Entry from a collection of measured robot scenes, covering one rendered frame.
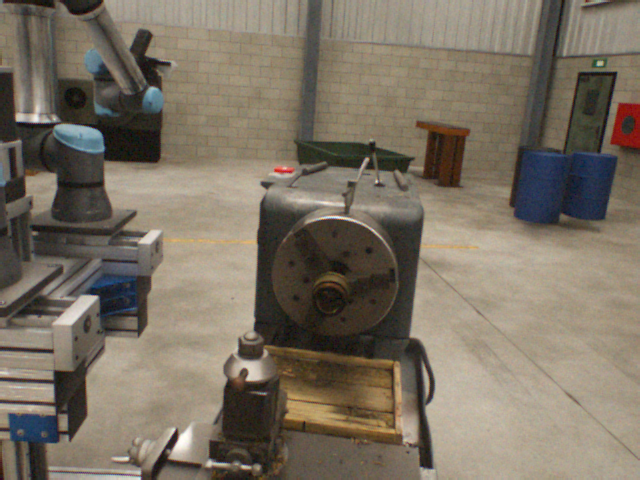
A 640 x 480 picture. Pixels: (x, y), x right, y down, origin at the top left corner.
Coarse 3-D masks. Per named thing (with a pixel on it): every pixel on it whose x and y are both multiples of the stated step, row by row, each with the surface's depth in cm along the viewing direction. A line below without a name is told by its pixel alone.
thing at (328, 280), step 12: (324, 276) 127; (336, 276) 127; (312, 288) 128; (324, 288) 122; (336, 288) 122; (348, 288) 127; (312, 300) 123; (324, 300) 130; (336, 300) 130; (348, 300) 129; (324, 312) 124; (336, 312) 123
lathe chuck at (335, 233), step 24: (312, 216) 139; (336, 216) 133; (360, 216) 138; (288, 240) 136; (336, 240) 134; (360, 240) 133; (384, 240) 133; (288, 264) 138; (360, 264) 135; (384, 264) 134; (288, 288) 139; (288, 312) 141; (360, 312) 138; (384, 312) 137
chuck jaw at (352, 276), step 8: (352, 272) 134; (360, 272) 134; (368, 272) 133; (376, 272) 132; (384, 272) 132; (392, 272) 135; (352, 280) 128; (360, 280) 130; (368, 280) 129; (376, 280) 131; (384, 280) 131; (392, 280) 135; (352, 288) 128; (360, 288) 130; (368, 288) 130; (376, 288) 132; (384, 288) 132; (352, 296) 129
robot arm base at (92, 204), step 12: (60, 192) 140; (72, 192) 139; (84, 192) 140; (96, 192) 142; (60, 204) 139; (72, 204) 139; (84, 204) 140; (96, 204) 142; (108, 204) 146; (60, 216) 139; (72, 216) 139; (84, 216) 140; (96, 216) 141; (108, 216) 145
